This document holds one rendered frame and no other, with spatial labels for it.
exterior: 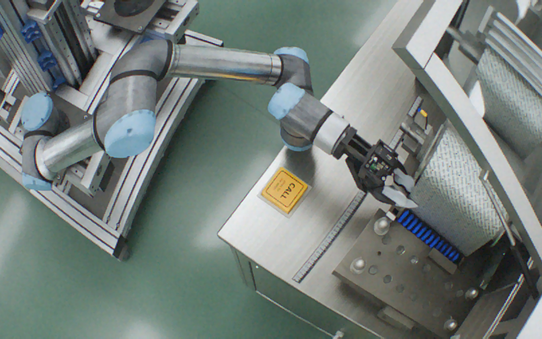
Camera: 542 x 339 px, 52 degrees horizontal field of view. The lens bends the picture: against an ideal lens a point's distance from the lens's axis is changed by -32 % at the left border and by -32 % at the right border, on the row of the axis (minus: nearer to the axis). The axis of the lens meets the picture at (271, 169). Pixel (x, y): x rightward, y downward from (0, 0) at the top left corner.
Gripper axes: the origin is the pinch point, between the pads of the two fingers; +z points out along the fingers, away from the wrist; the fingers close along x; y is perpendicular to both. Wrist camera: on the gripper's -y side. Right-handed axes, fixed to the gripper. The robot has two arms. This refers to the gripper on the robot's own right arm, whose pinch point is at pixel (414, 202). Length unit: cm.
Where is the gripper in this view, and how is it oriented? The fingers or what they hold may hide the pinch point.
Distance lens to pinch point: 151.6
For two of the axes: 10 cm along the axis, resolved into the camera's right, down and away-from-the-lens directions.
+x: 6.0, -7.7, 2.1
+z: 8.0, 5.7, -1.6
